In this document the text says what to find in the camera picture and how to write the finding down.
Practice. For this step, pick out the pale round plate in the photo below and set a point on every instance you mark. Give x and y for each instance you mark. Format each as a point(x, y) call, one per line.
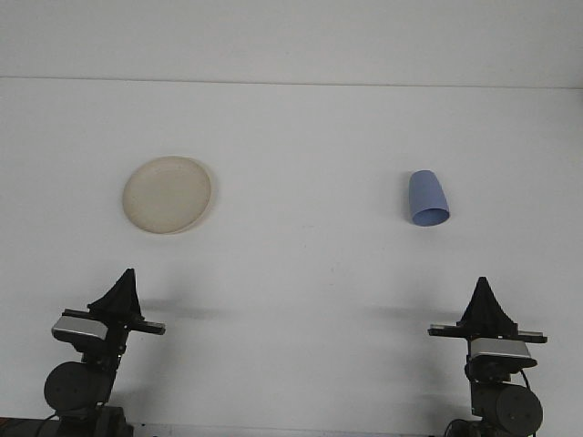
point(168, 196)

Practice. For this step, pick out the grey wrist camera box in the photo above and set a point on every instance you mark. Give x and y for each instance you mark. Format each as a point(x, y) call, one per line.
point(77, 328)
point(498, 348)

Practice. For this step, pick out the pale blue cup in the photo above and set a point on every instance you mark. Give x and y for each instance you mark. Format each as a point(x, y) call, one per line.
point(426, 196)

